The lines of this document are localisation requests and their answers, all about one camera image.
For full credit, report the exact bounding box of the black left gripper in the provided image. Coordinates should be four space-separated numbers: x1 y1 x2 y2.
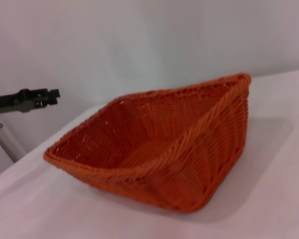
0 88 61 116

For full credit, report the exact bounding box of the orange woven plastic basket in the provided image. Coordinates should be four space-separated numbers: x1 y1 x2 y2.
43 72 252 214

